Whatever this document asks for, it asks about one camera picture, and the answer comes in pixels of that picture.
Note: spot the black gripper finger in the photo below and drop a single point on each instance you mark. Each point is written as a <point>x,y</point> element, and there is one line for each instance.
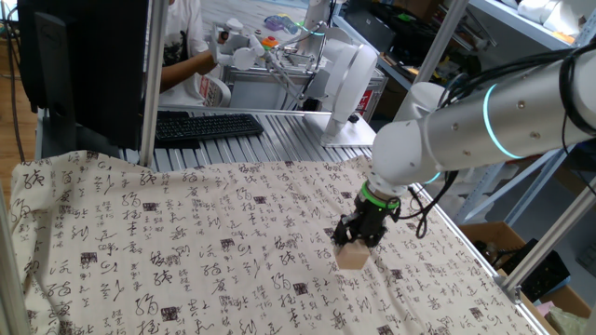
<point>343,231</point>
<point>376,240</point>

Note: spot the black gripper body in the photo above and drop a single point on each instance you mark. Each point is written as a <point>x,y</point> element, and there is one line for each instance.
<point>368,223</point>

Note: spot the small wooden cube block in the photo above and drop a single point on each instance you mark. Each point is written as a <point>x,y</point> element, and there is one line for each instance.
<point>351,258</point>

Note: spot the bare person forearm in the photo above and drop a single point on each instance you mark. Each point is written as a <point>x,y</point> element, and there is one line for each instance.
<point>191,70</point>

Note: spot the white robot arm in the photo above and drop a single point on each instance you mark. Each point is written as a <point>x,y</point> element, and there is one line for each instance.
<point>347,79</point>

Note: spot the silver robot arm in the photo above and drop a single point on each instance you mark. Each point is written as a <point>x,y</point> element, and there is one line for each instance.
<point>512,125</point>

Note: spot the silver mounting plate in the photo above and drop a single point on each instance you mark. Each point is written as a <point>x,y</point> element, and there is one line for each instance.
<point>354,135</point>

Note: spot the white foam packing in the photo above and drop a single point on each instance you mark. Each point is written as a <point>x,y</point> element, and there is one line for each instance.
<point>470,191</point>

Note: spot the cardboard box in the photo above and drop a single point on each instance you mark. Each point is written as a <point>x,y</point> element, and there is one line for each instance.
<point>493,232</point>

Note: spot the red warning sign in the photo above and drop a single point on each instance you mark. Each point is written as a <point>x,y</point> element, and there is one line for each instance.
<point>366,103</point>

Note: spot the calligraphy print cloth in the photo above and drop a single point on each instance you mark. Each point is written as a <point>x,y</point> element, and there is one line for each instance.
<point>186,256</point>

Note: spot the black keyboard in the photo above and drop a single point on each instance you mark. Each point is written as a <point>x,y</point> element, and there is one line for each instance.
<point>209,126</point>

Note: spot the pink paper pad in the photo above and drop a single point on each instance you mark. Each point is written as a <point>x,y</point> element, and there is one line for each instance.
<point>545,308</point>

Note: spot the white plastic chair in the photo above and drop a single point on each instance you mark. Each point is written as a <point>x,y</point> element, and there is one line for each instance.
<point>221,93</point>

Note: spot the black equipment case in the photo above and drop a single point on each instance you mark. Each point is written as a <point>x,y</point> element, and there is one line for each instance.
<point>368,23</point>

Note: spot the white haptic control device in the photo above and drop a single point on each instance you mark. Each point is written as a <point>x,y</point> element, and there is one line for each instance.
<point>242,56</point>

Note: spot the green cloth bundle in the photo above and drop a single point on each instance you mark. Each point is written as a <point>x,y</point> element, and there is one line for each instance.
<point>565,323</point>

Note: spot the purple green toy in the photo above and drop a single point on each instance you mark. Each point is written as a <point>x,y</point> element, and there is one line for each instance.
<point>279,23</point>

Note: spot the grey metal shelf rack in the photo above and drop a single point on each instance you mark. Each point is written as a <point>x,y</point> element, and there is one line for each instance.
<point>507,18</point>

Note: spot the person in white T-shirt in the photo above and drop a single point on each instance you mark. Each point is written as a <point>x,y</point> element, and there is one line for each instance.
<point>186,23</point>

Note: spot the white wrapped bundle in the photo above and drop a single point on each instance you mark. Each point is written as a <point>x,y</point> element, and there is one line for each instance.
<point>549,11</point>

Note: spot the black computer monitor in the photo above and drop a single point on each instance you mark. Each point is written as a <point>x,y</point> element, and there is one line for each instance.
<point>102,70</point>

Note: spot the aluminium table edge rail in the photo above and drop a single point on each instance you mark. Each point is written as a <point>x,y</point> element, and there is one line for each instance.
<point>480,257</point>

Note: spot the aluminium frame post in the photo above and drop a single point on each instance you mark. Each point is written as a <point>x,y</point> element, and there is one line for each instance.
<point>9,288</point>
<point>153,84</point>
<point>549,237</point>
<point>440,42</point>

